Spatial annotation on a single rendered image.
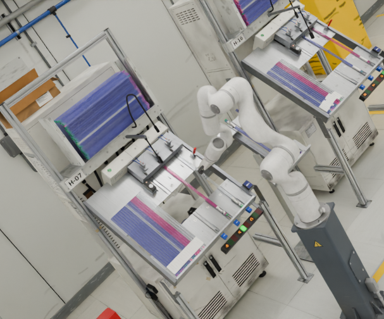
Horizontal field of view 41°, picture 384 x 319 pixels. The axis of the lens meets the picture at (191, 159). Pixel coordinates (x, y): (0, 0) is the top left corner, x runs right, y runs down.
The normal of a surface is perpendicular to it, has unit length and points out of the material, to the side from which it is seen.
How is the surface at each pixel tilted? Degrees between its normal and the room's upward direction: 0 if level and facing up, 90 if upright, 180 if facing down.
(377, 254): 0
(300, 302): 0
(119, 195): 43
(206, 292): 90
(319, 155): 90
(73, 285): 90
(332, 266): 90
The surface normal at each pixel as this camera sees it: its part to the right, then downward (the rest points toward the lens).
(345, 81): 0.04, -0.53
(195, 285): 0.56, 0.04
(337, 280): -0.44, 0.60
